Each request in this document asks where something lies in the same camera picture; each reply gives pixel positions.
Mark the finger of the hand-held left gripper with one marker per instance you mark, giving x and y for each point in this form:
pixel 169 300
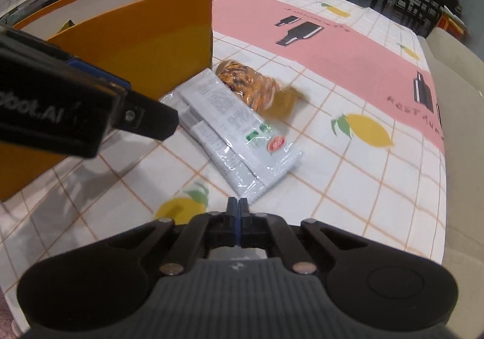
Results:
pixel 98 74
pixel 151 119

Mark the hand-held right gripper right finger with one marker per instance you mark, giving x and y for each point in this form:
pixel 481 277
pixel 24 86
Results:
pixel 245 218

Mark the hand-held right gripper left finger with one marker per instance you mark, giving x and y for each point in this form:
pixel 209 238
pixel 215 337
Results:
pixel 230 218

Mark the orange cardboard box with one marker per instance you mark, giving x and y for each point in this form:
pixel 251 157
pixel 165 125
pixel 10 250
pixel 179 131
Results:
pixel 132 40

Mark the yellow black snack packet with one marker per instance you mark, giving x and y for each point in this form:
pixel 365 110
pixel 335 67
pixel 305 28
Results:
pixel 67 26

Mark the white snack packet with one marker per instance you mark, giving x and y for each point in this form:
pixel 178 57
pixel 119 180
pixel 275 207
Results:
pixel 234 123

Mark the orange cookie snack bag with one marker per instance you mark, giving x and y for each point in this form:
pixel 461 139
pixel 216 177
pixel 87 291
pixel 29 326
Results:
pixel 245 82

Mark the lemon print tablecloth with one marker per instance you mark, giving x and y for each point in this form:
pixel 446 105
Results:
pixel 359 59

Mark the beige sofa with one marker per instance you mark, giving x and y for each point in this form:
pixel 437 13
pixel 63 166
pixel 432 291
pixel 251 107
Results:
pixel 465 135

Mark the dark dining chair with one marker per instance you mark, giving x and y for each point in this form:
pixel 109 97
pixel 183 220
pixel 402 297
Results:
pixel 427 2

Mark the red object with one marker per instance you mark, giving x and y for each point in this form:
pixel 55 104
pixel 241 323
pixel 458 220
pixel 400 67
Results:
pixel 452 25

